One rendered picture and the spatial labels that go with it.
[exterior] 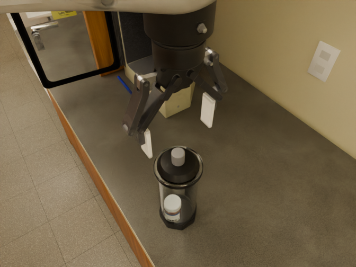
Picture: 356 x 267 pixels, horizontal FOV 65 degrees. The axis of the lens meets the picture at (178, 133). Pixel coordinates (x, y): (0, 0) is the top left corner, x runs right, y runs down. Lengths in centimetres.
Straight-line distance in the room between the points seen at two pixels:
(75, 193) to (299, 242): 154
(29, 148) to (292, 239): 202
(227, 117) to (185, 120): 16
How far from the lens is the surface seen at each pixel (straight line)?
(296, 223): 84
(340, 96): 102
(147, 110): 43
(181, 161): 57
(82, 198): 199
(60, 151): 230
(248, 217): 81
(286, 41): 107
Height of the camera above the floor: 165
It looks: 48 degrees down
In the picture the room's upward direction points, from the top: straight up
